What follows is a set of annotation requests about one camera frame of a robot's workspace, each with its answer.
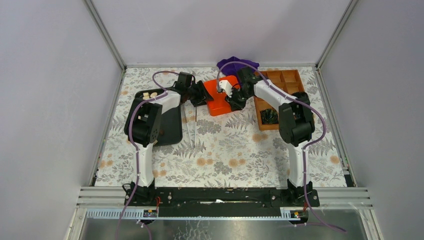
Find dark rolled tie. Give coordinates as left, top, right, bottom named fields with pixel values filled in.
left=260, top=108, right=279, bottom=125
left=292, top=91, right=311, bottom=105

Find dark rolled tie back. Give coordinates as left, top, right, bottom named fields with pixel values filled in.
left=292, top=91, right=311, bottom=105

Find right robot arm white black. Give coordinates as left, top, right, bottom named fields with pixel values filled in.
left=219, top=67, right=315, bottom=206

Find dark rolled tie left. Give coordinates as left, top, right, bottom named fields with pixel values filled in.
left=260, top=108, right=279, bottom=125

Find black plastic tray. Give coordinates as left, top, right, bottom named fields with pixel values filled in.
left=124, top=87, right=183, bottom=147

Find floral patterned table mat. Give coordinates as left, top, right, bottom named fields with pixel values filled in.
left=94, top=66, right=347, bottom=188

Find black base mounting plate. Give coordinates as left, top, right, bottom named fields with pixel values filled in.
left=123, top=185, right=320, bottom=218

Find white handled metal tongs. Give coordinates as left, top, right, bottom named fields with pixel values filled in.
left=182, top=102, right=197, bottom=148

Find orange box lid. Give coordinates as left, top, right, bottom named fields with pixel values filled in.
left=203, top=79, right=232, bottom=117

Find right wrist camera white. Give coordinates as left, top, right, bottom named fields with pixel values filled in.
left=217, top=79, right=233, bottom=98

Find purple cloth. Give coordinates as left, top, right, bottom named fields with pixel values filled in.
left=216, top=56, right=260, bottom=84

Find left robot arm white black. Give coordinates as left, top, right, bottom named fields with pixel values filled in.
left=124, top=72, right=213, bottom=206

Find wooden compartment organizer box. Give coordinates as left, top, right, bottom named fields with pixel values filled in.
left=253, top=69, right=305, bottom=131

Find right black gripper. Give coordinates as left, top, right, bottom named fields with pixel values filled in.
left=224, top=87, right=252, bottom=113

